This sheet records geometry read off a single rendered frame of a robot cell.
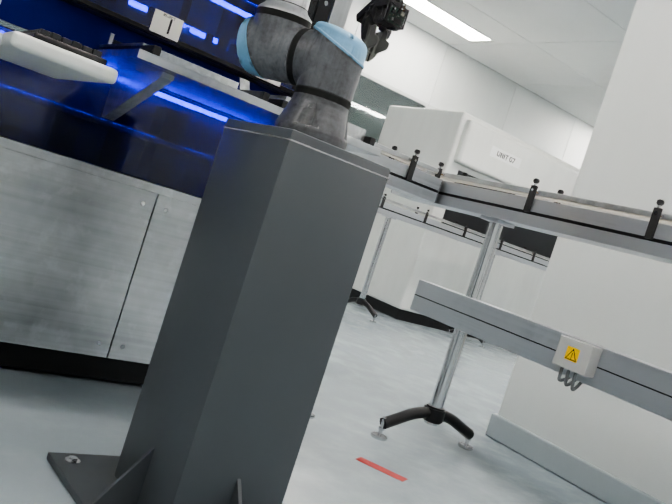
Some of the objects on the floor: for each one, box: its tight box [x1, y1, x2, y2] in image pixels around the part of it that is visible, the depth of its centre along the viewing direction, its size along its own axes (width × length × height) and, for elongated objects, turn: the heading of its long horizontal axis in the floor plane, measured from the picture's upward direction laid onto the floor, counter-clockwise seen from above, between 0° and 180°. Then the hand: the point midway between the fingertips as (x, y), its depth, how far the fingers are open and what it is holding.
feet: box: [370, 403, 474, 451], centre depth 271 cm, size 8×50×14 cm, turn 42°
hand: (366, 56), depth 198 cm, fingers closed
